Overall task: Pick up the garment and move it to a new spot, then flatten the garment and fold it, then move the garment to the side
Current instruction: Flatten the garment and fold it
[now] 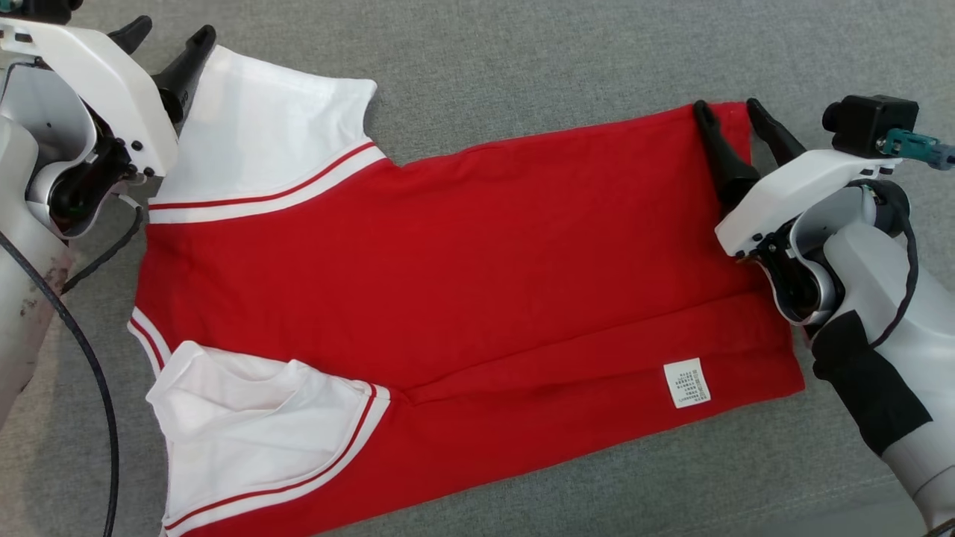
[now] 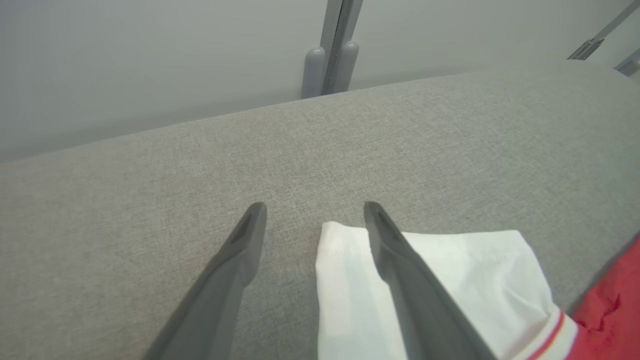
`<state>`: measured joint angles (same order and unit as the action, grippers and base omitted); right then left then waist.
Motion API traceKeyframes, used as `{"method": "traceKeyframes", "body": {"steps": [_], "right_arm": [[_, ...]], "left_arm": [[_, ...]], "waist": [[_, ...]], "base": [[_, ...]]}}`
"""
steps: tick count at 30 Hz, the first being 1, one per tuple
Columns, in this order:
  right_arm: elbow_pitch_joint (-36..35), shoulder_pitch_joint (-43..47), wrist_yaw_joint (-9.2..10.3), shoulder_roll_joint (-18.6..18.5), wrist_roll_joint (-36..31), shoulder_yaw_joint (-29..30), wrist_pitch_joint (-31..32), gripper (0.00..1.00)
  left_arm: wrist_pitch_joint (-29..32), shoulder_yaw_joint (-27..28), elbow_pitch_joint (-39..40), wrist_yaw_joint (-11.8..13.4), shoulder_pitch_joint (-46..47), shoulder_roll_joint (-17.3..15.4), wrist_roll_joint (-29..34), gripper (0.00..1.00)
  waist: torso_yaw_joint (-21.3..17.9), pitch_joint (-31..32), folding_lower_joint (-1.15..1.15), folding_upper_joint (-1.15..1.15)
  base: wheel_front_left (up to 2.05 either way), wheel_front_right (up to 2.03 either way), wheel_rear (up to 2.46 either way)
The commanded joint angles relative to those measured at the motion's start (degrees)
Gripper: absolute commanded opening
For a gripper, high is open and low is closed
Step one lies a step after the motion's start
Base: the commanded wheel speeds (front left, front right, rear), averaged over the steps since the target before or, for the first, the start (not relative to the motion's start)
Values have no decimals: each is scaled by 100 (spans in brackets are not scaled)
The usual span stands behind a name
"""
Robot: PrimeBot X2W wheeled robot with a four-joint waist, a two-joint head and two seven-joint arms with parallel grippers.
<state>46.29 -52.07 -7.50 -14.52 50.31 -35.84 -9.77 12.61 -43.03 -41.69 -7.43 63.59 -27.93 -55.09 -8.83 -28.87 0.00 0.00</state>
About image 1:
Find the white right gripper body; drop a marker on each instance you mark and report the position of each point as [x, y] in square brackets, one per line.
[798, 194]

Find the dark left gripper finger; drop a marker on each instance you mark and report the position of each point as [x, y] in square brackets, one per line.
[185, 71]
[133, 33]

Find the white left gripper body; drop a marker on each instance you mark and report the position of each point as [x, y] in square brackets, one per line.
[112, 82]

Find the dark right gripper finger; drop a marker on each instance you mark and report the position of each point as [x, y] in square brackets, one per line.
[777, 138]
[724, 160]

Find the red shirt with white sleeves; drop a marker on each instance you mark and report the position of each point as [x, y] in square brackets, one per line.
[448, 261]

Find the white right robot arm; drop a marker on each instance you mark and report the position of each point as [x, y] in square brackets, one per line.
[880, 283]

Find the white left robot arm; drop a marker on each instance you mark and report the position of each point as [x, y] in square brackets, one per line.
[19, 224]

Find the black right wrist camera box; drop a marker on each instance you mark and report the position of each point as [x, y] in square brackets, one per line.
[873, 123]

